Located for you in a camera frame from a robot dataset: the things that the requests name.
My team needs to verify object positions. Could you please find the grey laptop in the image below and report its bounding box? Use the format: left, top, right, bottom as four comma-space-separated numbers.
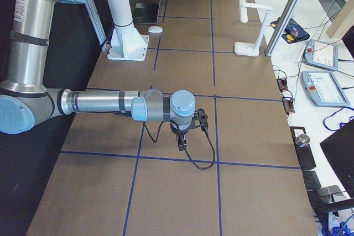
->
133, 0, 161, 24

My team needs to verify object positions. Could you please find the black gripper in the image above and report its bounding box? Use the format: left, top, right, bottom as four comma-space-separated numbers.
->
170, 122, 188, 151

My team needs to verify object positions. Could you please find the dark blue space pouch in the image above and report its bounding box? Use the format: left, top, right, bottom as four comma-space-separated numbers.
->
282, 18, 310, 44

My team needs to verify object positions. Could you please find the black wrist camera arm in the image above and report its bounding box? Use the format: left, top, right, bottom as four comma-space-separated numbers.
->
192, 108, 209, 133

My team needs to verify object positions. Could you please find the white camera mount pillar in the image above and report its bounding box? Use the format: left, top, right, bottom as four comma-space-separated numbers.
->
107, 0, 149, 61

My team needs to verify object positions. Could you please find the white computer mouse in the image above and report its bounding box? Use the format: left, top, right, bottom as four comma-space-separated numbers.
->
147, 26, 163, 33

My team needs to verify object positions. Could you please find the lower teach pendant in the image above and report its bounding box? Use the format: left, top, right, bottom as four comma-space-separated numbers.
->
301, 71, 350, 107

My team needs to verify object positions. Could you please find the teach pendant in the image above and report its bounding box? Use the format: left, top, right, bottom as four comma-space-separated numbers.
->
301, 71, 350, 107
303, 40, 339, 71

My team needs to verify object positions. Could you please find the aluminium frame post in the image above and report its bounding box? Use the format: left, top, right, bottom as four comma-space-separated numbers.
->
265, 0, 299, 57

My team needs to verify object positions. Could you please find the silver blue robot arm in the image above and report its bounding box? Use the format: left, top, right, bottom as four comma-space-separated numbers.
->
1, 0, 196, 150

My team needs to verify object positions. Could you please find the white desk lamp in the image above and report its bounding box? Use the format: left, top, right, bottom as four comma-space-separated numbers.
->
234, 0, 274, 57

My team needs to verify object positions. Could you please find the orange black connector block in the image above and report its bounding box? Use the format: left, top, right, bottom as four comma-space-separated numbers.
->
277, 78, 288, 92

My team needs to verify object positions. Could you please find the silver metal cylinder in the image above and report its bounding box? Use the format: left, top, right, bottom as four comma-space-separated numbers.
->
294, 134, 310, 148

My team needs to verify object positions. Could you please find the blue lanyard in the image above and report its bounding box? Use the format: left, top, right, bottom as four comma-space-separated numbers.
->
323, 106, 354, 132

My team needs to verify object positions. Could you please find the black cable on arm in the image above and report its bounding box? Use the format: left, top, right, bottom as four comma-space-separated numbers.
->
143, 121, 216, 170

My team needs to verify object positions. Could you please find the upper teach pendant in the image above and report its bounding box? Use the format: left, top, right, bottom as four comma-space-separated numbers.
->
303, 40, 339, 71

